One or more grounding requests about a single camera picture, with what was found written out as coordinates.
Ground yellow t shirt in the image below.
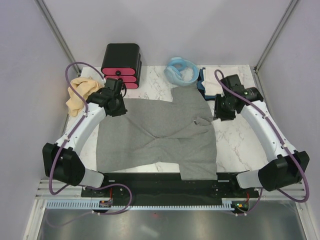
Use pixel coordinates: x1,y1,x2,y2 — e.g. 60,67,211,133
66,77,103,117

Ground black pink drawer box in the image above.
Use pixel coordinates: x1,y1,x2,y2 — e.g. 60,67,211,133
100,43,142,89

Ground grey t shirt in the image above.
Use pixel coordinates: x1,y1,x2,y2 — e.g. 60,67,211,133
96,86,218,180

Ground light blue headphones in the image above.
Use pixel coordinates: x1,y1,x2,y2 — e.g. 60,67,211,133
163,57,199,87

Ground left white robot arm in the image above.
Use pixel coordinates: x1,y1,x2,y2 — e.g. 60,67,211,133
42,78,127,197

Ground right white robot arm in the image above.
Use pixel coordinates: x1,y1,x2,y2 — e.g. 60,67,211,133
214,74,310,197

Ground white blue folded t shirt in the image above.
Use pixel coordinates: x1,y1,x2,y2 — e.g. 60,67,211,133
196,66,244,101

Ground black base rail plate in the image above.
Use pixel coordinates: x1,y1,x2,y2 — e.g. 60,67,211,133
81,172,259,206

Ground light blue cable duct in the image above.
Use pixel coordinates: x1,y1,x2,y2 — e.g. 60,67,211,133
45,199,235,211

